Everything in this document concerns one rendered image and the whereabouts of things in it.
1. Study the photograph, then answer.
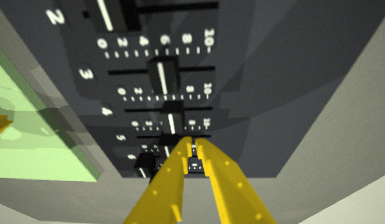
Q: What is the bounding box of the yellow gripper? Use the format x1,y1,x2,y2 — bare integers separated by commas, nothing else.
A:
122,136,277,224

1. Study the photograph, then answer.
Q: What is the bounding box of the dark grey lighting desk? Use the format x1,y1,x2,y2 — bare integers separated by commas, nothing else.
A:
0,0,385,184

